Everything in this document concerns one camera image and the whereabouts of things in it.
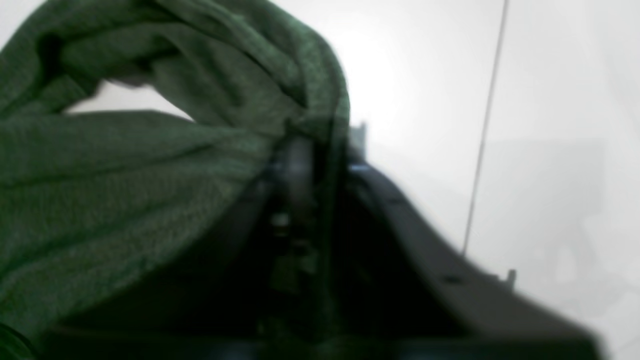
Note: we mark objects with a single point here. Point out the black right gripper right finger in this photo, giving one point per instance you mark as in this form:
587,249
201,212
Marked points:
402,288

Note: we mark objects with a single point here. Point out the dark green t-shirt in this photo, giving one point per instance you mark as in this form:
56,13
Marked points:
128,127

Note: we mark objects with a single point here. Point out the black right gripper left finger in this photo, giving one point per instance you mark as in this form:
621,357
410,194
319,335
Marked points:
206,305

